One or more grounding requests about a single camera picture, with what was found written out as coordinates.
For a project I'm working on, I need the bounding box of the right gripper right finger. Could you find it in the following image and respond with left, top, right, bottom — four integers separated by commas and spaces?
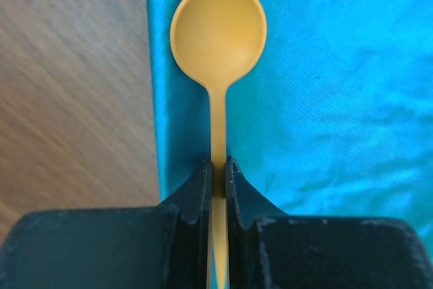
225, 158, 432, 288

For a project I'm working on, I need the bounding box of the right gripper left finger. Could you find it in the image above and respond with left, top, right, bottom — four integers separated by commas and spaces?
1, 158, 212, 288

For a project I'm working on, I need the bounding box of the teal cloth napkin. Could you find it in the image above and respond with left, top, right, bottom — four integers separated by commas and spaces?
147, 0, 432, 246

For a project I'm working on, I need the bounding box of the orange plastic spoon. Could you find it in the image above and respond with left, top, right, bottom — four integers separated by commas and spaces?
170, 0, 267, 288

